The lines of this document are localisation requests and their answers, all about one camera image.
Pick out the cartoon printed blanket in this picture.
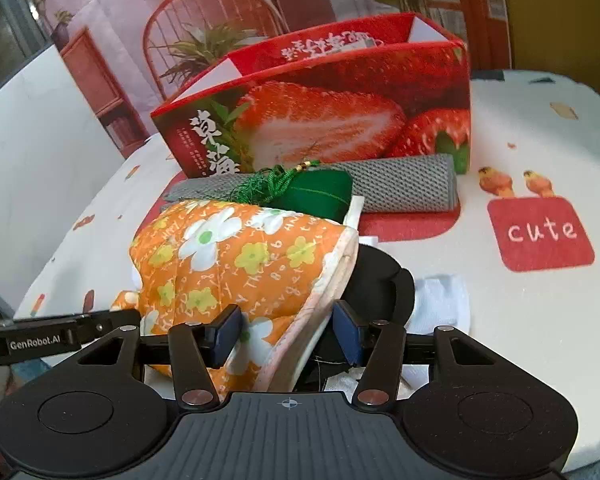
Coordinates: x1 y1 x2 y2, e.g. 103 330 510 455
15 67 600 471

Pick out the red strawberry print box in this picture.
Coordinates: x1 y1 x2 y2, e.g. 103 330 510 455
151 12 473 181

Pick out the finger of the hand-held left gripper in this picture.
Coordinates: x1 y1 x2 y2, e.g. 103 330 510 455
74 309 142 347

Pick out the orange floral oven mitt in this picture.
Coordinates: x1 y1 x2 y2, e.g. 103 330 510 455
111 200 359 396

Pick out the green tasselled pouch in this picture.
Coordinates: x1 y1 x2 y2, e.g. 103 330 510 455
230 142 353 223

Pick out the white cloth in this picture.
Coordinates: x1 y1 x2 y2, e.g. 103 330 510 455
325 195 471 401

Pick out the black soft cap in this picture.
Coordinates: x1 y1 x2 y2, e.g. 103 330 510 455
300 245 415 393

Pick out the wall poster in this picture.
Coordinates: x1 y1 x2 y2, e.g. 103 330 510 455
10 0 511 161

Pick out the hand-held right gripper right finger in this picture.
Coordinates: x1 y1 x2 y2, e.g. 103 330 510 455
332 300 511 406

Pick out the grey rolled towel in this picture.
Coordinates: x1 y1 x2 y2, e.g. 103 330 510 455
162 154 458 213

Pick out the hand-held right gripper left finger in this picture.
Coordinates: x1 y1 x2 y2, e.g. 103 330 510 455
75 305 244 408

